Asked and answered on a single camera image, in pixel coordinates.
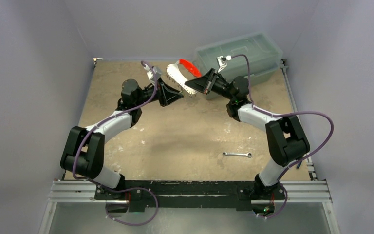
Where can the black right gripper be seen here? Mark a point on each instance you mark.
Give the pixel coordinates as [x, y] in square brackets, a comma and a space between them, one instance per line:
[213, 82]

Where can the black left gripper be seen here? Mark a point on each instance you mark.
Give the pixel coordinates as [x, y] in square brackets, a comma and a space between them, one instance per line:
[167, 94]

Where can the steel key organizer red handle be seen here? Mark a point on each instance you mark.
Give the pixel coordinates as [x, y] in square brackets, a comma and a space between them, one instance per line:
[174, 73]

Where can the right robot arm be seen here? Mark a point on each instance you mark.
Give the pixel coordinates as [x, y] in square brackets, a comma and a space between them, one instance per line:
[286, 138]

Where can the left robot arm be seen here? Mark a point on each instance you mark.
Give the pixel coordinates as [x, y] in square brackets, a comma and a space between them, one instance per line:
[83, 153]

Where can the clear plastic storage bin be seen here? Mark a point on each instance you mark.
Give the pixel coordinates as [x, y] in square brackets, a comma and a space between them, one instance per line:
[254, 53]

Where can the silver combination wrench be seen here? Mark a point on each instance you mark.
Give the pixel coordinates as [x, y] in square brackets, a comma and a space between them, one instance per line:
[249, 155]

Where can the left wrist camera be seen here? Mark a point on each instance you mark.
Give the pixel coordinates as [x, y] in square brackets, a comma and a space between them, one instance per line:
[153, 75]

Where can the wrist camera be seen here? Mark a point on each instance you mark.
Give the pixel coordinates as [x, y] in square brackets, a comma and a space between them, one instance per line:
[222, 62]
[153, 75]

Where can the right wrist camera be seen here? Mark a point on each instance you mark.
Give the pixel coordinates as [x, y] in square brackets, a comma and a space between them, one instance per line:
[222, 62]

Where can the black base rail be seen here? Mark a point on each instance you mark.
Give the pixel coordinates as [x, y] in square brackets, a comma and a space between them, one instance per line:
[143, 194]

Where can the aluminium frame rail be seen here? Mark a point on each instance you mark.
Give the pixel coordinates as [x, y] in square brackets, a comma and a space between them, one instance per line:
[72, 209]

